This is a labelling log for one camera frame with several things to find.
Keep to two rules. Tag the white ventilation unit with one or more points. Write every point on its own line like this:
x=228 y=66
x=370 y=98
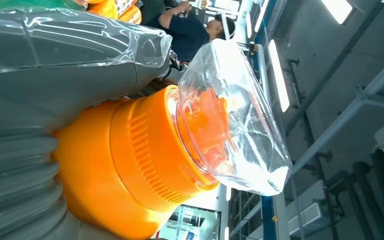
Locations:
x=308 y=212

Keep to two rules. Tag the green table mat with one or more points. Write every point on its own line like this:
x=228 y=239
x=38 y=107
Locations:
x=19 y=3

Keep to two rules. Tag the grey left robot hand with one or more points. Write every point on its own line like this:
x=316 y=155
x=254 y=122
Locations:
x=62 y=73

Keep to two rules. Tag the person on office chair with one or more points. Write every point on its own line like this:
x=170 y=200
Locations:
x=185 y=36

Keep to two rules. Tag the white ceiling light panel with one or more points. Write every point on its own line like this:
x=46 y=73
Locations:
x=337 y=9
x=278 y=76

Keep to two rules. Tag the grey ceiling beam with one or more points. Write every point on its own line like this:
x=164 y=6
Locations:
x=351 y=109

